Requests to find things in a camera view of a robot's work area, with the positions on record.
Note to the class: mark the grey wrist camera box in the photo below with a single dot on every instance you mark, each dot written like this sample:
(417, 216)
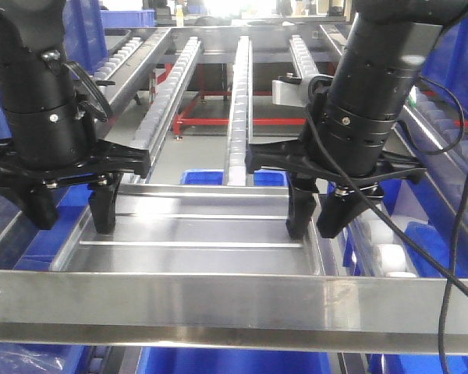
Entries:
(295, 91)

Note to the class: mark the blue bin lower front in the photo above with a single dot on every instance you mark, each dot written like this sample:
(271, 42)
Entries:
(202, 360)

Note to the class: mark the blue bin lower shelf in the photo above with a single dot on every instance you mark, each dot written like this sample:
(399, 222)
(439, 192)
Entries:
(200, 176)
(265, 177)

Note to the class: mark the red metal floor frame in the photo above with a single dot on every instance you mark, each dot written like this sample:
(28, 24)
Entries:
(214, 109)

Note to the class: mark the white roller track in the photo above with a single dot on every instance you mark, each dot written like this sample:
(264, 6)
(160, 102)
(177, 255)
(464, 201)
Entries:
(153, 130)
(303, 61)
(237, 135)
(379, 251)

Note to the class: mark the blue background crate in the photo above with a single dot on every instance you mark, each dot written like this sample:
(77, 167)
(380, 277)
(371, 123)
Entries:
(128, 19)

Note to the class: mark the silver ribbed metal tray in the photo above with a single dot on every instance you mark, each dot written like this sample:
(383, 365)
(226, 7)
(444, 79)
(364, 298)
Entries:
(192, 229)

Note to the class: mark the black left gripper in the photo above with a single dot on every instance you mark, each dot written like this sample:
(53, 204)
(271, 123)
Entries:
(28, 187)

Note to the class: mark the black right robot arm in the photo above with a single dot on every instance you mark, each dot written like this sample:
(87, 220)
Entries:
(351, 115)

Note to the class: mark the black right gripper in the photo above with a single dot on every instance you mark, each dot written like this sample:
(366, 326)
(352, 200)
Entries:
(363, 164)

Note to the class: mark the white roller track right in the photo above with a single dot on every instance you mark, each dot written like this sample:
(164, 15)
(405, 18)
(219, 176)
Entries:
(379, 251)

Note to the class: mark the steel rack front beam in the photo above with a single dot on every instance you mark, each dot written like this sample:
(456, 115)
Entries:
(299, 313)

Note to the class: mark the large blue plastic crate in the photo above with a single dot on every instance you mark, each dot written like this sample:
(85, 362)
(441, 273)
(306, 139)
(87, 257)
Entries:
(448, 63)

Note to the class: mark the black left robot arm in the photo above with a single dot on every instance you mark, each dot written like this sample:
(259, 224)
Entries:
(51, 105)

